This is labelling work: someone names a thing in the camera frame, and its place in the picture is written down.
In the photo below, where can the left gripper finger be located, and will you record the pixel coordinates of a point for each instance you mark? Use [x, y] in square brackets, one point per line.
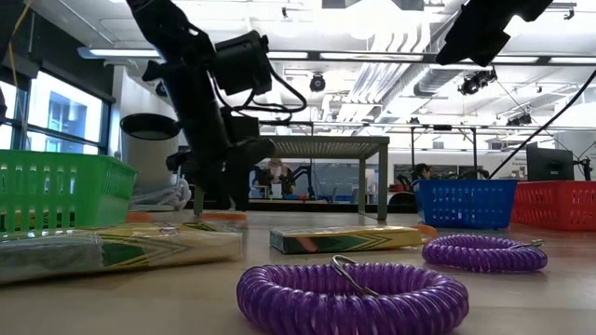
[212, 195]
[236, 191]

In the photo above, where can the purple coil wristband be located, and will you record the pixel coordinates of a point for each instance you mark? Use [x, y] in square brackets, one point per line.
[465, 256]
[279, 298]

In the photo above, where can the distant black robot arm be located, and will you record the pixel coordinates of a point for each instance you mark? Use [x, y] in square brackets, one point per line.
[307, 171]
[261, 177]

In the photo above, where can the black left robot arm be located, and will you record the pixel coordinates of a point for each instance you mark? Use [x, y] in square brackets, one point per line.
[181, 56]

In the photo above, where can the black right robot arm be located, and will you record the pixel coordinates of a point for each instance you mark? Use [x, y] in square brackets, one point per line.
[484, 28]

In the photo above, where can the person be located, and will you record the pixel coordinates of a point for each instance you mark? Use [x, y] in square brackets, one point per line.
[423, 171]
[278, 172]

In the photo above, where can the white cylinder with black top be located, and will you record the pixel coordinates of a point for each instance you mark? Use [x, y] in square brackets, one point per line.
[149, 158]

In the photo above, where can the black ceiling spotlight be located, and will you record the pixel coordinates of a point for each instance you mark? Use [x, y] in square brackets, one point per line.
[161, 89]
[317, 84]

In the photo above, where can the green perforated metal shelf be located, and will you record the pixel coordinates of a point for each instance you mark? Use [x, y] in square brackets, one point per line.
[326, 146]

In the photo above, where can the green plastic basket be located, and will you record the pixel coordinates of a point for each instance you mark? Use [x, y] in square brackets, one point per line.
[102, 195]

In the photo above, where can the large window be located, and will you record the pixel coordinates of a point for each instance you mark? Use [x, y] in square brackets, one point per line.
[65, 111]

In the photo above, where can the black chair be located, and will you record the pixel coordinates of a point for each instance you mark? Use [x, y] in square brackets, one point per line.
[400, 197]

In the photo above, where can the linear ceiling light strip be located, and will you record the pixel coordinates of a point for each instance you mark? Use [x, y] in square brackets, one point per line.
[372, 56]

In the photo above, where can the blue plastic basket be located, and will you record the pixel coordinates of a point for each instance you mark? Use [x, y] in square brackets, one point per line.
[493, 205]

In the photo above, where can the black track light cluster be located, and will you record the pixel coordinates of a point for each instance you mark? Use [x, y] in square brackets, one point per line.
[475, 83]
[519, 121]

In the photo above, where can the black monitor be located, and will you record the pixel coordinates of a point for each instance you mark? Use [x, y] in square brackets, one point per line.
[549, 163]

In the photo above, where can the red plastic basket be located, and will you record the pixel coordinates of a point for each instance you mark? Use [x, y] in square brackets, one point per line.
[559, 205]

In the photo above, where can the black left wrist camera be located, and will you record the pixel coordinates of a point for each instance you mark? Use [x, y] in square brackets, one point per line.
[242, 65]

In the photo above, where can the distant black table frame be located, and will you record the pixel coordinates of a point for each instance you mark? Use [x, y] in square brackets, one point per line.
[412, 153]

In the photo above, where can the silver ventilation duct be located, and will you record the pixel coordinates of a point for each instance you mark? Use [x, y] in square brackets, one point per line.
[433, 81]

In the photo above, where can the black ceiling rail fixture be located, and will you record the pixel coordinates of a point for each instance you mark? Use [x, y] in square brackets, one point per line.
[565, 11]

